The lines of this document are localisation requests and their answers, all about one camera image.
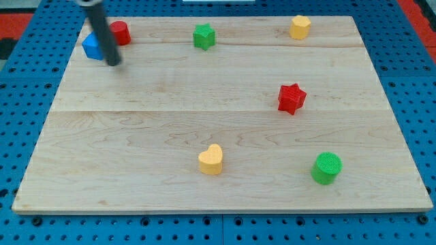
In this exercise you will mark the red star block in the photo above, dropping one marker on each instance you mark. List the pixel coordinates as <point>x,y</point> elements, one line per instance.
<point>291,98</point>

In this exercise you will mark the green star block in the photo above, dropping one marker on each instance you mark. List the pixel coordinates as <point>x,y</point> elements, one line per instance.
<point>204,36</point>

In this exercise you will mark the blue cube block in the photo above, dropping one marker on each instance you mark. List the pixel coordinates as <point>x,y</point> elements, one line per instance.
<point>91,47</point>

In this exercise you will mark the wooden board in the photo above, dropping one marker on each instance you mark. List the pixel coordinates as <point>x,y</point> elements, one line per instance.
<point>126,139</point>

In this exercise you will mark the yellow heart block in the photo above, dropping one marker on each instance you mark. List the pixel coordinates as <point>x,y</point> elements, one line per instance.
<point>211,160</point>

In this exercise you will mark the green cylinder block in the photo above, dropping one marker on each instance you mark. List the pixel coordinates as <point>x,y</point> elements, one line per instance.
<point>326,168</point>

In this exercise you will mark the yellow hexagon block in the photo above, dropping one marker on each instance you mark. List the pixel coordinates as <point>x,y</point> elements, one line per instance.
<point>300,27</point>

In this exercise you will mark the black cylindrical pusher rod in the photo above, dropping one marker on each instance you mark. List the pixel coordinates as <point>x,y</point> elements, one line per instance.
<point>96,14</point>

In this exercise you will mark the red cylinder block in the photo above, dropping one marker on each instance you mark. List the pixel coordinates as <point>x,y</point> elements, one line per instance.
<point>121,32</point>

